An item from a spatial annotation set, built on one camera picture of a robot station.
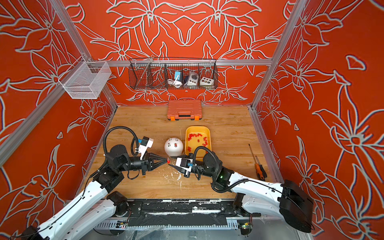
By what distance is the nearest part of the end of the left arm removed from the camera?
0.59 metres

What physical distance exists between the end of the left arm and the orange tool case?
1.59ft

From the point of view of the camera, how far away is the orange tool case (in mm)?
1093
